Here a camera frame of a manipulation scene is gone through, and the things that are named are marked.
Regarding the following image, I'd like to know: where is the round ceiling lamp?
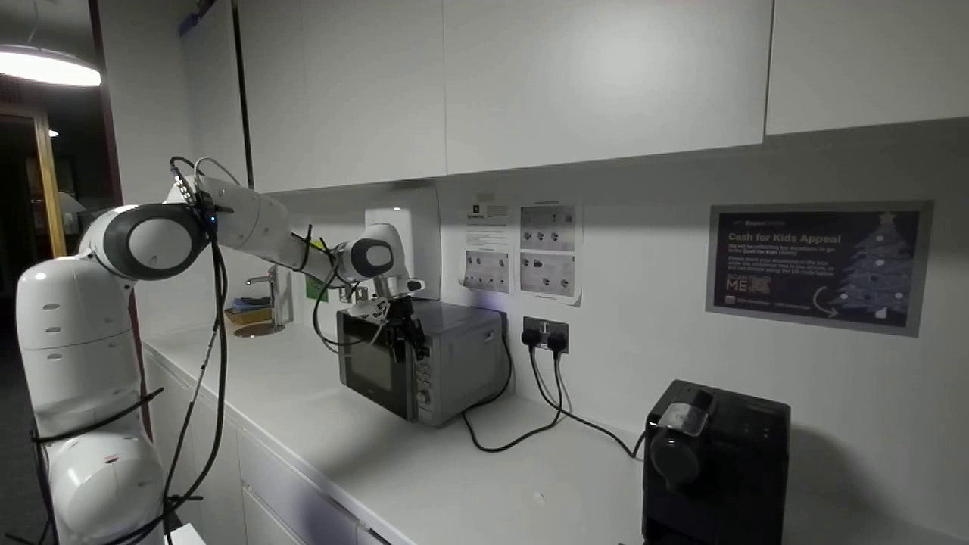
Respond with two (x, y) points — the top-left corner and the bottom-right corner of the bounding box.
(0, 44), (105, 90)

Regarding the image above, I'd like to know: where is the black microwave door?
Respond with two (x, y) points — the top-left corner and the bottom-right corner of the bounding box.
(338, 305), (424, 427)

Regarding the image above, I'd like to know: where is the white paper towel dispenser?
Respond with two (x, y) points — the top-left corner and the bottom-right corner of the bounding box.
(362, 203), (419, 292)

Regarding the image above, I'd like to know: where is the steel double wall socket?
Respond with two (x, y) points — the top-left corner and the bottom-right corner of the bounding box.
(519, 315), (575, 357)

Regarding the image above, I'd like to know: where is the white upper cabinet door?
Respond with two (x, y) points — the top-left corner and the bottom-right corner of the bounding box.
(444, 0), (776, 180)
(233, 0), (451, 198)
(93, 0), (252, 199)
(763, 0), (969, 138)

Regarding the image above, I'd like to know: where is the wooden door post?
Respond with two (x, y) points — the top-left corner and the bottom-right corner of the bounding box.
(29, 106), (69, 262)

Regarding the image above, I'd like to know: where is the white instruction sheet with logo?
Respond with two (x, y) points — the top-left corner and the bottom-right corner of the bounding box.
(461, 198), (516, 297)

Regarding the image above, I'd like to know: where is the dark framed Christmas poster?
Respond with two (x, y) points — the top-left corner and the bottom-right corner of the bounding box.
(703, 199), (935, 340)

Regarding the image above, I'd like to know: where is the black microwave power cable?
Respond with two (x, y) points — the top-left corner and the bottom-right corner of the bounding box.
(459, 331), (568, 456)

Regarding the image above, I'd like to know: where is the silver microwave body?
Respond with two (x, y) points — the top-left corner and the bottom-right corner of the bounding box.
(338, 297), (511, 431)

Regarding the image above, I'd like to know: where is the white base cabinet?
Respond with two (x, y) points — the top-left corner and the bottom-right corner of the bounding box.
(143, 345), (407, 545)

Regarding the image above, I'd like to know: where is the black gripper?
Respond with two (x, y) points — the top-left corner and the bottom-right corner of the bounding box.
(384, 295), (430, 365)

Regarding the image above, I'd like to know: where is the chrome hot water tap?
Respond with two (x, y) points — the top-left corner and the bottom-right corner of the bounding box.
(260, 262), (299, 333)

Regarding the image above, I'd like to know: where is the small socket photo sheet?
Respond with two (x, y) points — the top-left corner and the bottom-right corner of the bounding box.
(519, 203), (579, 256)
(519, 250), (581, 303)

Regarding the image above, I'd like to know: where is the black coffee machine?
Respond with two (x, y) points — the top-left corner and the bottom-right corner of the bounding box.
(640, 375), (794, 545)

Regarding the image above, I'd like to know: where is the black coffee machine power cable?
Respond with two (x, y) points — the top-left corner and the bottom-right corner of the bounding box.
(543, 331), (652, 463)

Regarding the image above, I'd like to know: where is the yellow sponge stack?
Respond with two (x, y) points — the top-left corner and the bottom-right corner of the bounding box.
(221, 297), (281, 340)

